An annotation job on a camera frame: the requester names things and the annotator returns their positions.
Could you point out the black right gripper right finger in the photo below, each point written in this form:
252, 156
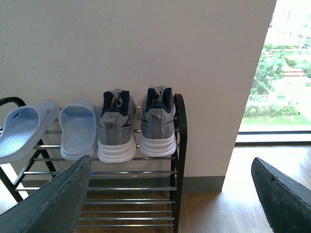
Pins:
286, 202

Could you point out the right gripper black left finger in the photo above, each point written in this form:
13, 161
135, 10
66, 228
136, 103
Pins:
53, 208

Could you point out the light blue slipper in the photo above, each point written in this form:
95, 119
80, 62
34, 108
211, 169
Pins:
24, 127
79, 121

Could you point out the grey sneaker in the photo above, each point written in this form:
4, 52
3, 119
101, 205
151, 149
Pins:
116, 138
157, 137

